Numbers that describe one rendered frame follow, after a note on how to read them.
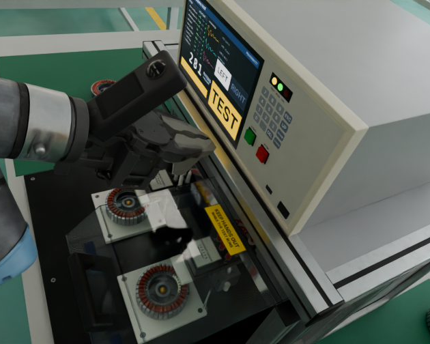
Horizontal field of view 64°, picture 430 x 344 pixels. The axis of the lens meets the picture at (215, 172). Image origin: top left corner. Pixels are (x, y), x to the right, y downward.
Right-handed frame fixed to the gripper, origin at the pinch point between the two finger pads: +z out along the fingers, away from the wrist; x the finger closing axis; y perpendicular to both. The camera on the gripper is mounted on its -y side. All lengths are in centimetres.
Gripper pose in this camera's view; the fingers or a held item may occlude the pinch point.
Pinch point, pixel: (210, 141)
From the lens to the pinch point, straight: 49.3
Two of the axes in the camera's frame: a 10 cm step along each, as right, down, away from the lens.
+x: 4.4, 7.1, -5.5
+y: -5.4, 7.0, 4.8
